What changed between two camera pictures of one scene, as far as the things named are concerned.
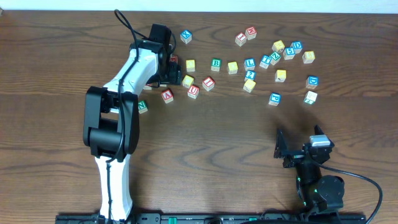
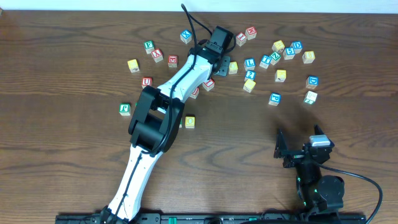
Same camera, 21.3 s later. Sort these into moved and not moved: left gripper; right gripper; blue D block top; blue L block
Moved: left gripper
Not moved: blue L block; right gripper; blue D block top
